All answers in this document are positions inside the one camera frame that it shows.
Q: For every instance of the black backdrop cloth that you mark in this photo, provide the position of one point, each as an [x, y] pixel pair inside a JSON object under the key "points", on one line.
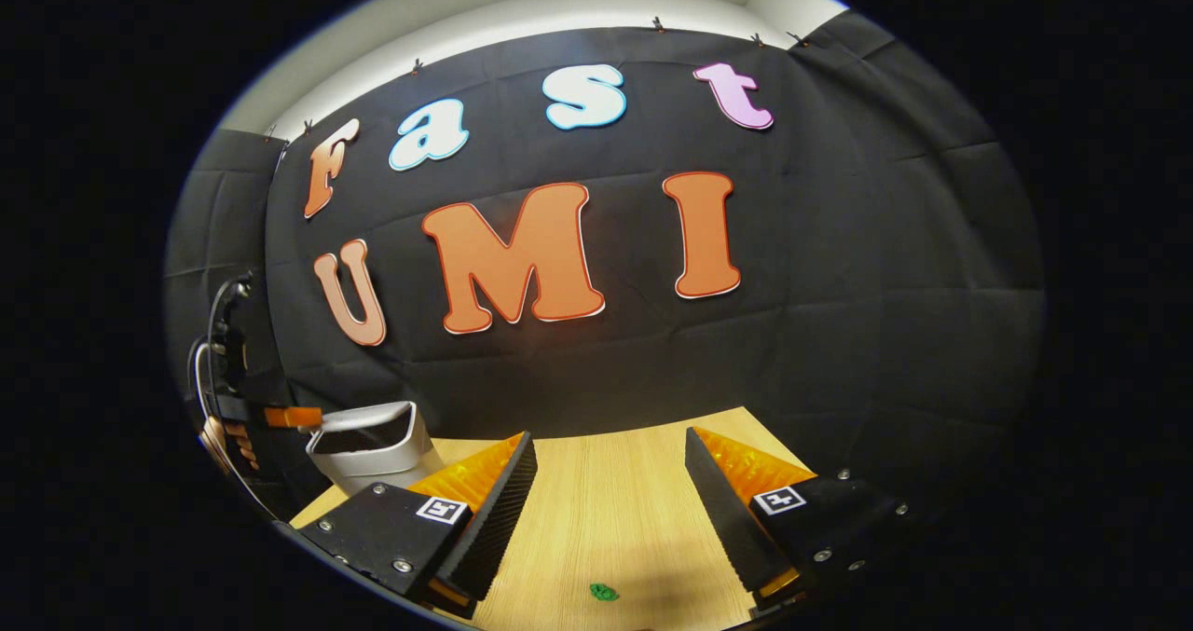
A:
{"points": [[839, 286]]}

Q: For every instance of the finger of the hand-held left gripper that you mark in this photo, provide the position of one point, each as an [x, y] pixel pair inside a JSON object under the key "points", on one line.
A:
{"points": [[242, 446], [294, 417]]}

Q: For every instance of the white desktop garbage bin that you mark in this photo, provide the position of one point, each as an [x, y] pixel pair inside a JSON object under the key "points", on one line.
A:
{"points": [[373, 454]]}

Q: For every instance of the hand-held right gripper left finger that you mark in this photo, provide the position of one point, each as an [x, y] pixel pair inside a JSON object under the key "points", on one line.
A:
{"points": [[494, 519]]}

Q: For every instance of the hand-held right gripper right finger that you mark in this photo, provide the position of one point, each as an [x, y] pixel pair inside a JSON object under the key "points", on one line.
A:
{"points": [[732, 519]]}

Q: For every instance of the green paper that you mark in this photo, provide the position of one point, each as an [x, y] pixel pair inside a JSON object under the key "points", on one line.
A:
{"points": [[603, 592]]}

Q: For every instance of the wooden desktop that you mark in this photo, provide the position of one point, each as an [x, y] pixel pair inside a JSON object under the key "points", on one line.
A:
{"points": [[606, 510]]}

